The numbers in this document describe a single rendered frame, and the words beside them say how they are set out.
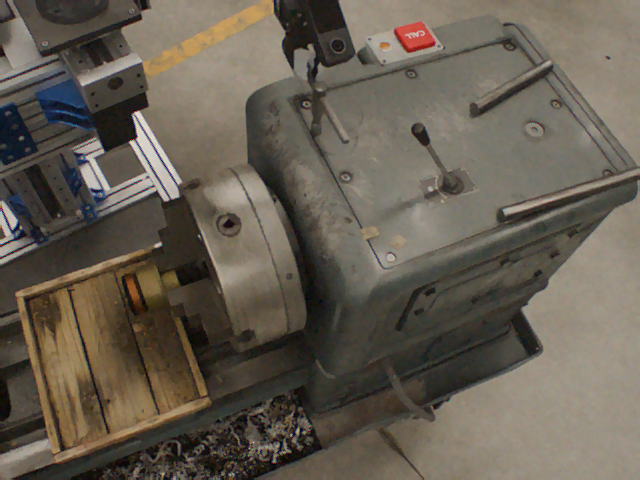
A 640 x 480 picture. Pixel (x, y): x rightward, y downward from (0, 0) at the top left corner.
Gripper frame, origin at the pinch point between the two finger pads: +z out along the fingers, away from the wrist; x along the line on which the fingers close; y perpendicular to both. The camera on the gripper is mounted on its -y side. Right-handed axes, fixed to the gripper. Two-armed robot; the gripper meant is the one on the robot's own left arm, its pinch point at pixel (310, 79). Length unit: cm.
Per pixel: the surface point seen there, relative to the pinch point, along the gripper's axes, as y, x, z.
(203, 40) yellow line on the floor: 151, -20, 135
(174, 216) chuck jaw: -6.2, 26.1, 16.5
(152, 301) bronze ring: -15.7, 34.0, 24.5
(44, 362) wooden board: -10, 58, 46
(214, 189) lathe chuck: -6.3, 18.8, 12.3
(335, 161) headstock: -10.1, -0.7, 9.3
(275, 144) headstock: -1.9, 6.5, 11.6
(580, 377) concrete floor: -50, -93, 135
